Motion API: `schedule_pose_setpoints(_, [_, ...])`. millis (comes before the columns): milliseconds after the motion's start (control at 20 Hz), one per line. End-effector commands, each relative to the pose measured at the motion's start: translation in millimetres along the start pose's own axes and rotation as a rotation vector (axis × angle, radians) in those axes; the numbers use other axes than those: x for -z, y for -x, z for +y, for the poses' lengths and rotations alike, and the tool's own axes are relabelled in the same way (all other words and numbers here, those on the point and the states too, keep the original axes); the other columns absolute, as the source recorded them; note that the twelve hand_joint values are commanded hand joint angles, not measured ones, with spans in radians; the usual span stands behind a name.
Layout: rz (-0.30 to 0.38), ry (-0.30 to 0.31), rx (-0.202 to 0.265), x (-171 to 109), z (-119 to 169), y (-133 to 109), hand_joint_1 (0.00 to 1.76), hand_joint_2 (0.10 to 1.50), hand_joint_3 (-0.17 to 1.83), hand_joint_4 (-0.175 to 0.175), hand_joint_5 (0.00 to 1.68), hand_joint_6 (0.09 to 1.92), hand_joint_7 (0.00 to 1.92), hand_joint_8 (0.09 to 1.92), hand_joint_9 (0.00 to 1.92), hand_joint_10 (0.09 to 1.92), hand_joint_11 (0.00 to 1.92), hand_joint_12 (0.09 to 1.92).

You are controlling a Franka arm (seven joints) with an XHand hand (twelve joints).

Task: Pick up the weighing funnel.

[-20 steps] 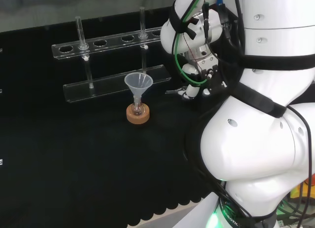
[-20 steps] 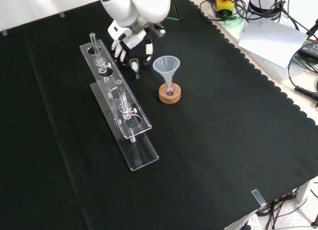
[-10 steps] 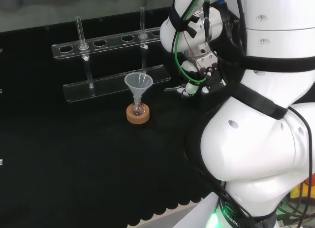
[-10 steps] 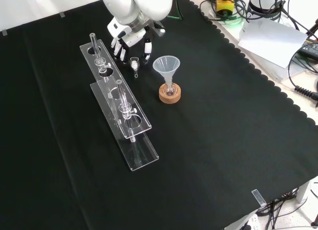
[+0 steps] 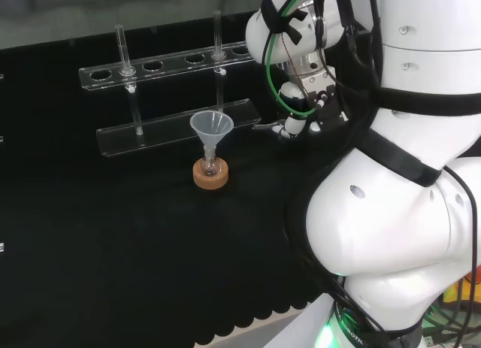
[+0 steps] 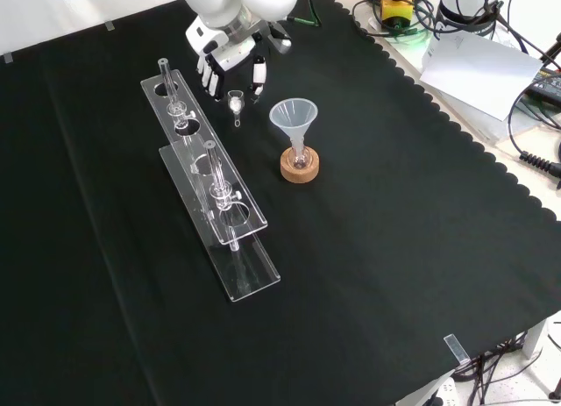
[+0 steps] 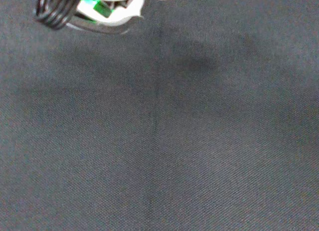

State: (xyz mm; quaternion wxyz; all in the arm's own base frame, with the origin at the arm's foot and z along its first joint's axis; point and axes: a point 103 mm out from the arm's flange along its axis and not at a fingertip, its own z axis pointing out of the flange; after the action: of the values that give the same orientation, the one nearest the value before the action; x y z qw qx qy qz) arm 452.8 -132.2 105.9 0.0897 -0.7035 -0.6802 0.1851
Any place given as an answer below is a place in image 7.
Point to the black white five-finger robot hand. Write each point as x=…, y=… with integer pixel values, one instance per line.
x=117, y=9

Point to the black bench cloth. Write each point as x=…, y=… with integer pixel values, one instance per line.
x=159, y=131

